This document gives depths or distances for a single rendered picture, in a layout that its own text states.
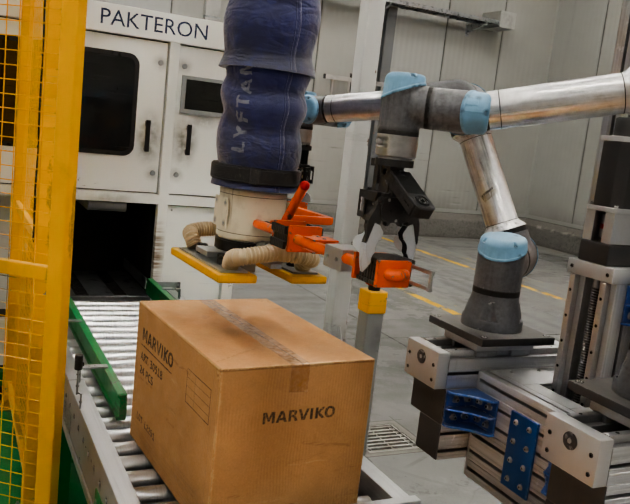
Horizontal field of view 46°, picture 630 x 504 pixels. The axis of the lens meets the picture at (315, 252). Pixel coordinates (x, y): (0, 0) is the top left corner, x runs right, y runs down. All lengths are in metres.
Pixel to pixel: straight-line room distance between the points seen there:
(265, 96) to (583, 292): 0.86
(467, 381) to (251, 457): 0.54
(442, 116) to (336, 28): 10.19
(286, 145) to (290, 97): 0.11
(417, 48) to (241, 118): 10.45
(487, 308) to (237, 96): 0.79
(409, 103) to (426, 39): 10.95
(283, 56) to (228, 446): 0.89
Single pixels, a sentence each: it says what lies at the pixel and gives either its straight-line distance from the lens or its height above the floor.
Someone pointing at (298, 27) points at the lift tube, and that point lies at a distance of 1.80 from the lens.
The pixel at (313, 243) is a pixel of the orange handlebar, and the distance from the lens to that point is 1.55.
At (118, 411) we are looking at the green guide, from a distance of 2.36.
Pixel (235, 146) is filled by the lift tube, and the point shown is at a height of 1.41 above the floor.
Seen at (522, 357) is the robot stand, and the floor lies 0.97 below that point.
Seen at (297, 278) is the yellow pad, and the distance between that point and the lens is 1.79.
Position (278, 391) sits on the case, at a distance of 1.70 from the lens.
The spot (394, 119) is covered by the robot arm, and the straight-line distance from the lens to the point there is 1.34.
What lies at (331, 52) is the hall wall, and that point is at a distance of 11.45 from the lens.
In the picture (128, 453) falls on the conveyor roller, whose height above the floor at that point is 0.53.
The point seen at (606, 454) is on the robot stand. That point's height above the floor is 0.97.
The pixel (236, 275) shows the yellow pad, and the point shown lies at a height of 1.12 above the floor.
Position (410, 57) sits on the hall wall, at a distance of 12.11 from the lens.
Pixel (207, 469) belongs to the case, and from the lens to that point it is 1.73.
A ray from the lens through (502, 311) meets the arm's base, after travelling 1.87.
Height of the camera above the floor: 1.47
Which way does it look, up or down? 9 degrees down
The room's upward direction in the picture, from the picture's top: 6 degrees clockwise
